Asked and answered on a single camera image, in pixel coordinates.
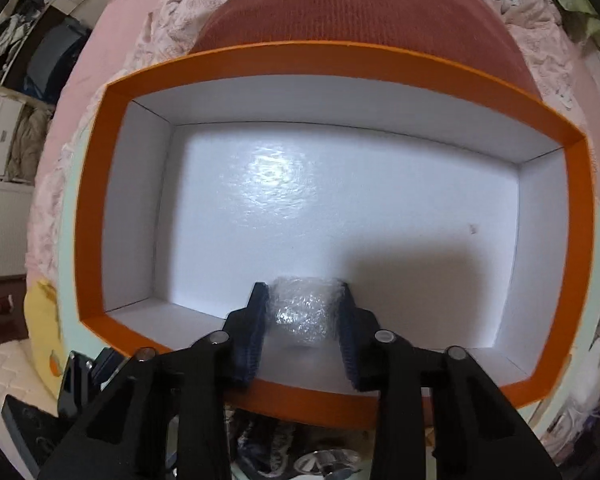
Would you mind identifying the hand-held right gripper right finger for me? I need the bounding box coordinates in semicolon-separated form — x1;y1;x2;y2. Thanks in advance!
334;282;563;480

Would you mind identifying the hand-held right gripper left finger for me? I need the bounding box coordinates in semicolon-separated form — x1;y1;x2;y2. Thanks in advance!
37;282;271;480

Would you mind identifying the bubble wrap ball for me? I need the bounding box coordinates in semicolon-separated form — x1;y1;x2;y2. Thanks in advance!
267;275;342;346

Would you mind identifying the black lace-trimmed scrunchie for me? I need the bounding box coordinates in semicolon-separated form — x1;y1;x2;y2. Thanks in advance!
236;411;301;477

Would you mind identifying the orange cardboard box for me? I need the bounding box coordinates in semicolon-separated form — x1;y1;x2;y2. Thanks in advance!
75;40;596;431

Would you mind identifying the dark brown card box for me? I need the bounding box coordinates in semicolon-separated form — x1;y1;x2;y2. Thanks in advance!
2;395;66;466

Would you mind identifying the silver metal trinket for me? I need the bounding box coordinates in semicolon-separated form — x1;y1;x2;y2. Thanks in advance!
295;449;367;480

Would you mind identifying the mint cartoon-print bed table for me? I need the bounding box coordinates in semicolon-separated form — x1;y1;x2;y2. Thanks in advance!
22;175;600;480

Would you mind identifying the dark brown furniture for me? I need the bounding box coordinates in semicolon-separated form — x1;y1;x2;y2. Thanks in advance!
0;275;28;348

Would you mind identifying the beige cloth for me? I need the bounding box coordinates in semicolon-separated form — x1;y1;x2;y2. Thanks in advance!
10;105;51;181

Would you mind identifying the pink bed sheet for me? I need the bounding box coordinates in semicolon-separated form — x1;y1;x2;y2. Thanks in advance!
45;0;191;126

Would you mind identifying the pink printed duvet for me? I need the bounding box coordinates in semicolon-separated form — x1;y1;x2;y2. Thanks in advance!
25;0;600;461

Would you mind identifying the dark blue bag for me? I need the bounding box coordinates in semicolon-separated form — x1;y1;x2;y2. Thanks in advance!
25;20;88;101

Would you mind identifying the red knitted cushion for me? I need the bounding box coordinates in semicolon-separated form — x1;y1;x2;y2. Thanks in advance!
190;0;551;111

